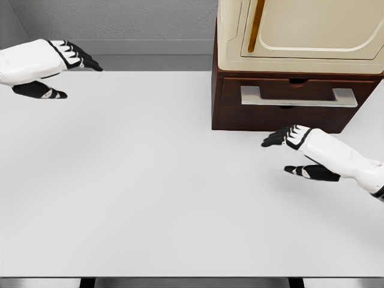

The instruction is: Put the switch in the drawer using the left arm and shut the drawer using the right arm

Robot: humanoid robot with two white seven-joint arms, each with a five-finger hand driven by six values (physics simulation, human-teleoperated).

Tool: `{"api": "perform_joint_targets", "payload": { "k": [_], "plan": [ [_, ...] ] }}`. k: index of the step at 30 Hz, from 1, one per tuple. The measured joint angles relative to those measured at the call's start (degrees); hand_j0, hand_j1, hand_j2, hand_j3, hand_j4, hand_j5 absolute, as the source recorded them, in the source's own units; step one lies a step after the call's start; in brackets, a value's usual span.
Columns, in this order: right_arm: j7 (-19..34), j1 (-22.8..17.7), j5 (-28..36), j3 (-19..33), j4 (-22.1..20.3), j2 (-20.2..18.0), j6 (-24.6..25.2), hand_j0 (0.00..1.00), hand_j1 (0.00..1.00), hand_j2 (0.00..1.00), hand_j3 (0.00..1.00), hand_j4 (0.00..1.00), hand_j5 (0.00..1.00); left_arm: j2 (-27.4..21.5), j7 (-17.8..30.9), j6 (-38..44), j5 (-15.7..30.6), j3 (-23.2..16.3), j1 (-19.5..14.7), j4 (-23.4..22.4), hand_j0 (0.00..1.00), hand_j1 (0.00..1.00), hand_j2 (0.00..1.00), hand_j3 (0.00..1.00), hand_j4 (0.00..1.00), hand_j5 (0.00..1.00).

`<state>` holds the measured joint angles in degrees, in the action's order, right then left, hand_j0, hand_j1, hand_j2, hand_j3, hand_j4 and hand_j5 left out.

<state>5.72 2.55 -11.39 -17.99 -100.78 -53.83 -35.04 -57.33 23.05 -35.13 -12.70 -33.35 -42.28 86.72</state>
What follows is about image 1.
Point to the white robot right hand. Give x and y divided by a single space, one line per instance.
327 154

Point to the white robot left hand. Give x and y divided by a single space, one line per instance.
33 61

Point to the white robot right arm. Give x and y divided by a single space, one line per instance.
372 177

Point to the dark brown wooden drawer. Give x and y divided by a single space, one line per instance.
270 118

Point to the dark brown wooden cabinet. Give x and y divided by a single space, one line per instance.
216 99

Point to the cream cabinet door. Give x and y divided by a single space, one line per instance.
315 24

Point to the cream cabinet body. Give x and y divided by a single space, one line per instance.
229 36

